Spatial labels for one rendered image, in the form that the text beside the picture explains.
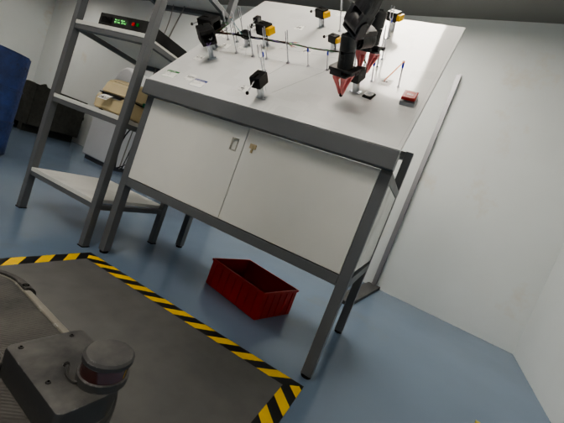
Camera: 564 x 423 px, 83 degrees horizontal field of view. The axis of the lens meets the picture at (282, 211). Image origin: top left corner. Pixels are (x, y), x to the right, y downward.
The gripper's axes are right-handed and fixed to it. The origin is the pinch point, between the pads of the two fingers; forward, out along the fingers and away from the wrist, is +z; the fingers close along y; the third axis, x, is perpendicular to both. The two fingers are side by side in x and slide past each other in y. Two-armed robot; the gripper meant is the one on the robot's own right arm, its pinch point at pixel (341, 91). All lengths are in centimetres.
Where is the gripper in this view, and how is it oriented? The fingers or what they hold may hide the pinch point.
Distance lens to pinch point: 130.3
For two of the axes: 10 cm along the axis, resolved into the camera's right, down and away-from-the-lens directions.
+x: -6.6, 5.2, -5.5
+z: -0.2, 7.2, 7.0
